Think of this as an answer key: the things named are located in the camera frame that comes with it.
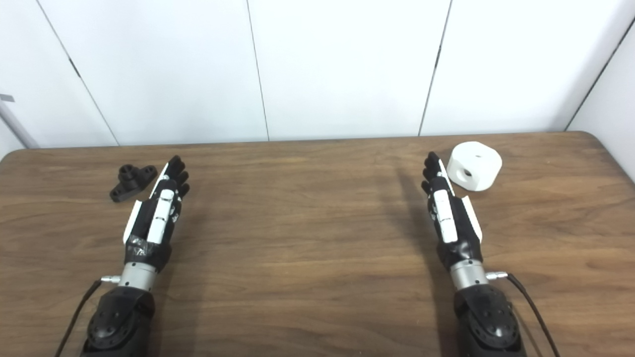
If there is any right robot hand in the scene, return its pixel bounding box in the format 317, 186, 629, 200
421, 151, 484, 271

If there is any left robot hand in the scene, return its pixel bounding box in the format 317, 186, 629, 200
123, 155, 191, 273

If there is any black holder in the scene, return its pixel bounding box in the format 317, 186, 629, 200
110, 164, 158, 203

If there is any white cube with holes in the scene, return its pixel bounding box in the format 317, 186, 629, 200
446, 141, 503, 192

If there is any grey wall corner post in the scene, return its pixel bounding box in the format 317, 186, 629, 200
0, 93, 40, 149

